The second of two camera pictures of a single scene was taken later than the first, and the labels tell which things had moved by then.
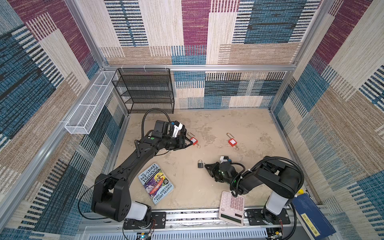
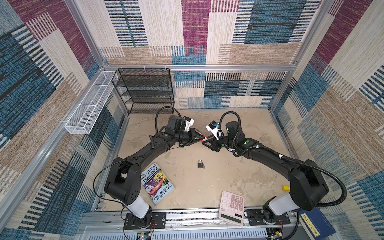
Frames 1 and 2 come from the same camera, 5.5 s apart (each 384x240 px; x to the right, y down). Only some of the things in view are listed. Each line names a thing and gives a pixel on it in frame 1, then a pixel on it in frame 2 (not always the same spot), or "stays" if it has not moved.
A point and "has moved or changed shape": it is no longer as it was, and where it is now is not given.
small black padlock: x=200 y=164 stays
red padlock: x=193 y=139 has moved or changed shape
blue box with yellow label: x=318 y=225 stays
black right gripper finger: x=209 y=171 → x=208 y=146
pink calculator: x=231 y=208 stays
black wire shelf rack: x=145 y=90 stays
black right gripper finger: x=207 y=165 → x=211 y=138
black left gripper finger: x=185 y=138 → x=198 y=132
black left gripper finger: x=186 y=146 → x=199 y=141
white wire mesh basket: x=82 y=121 stays
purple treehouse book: x=155 y=183 stays
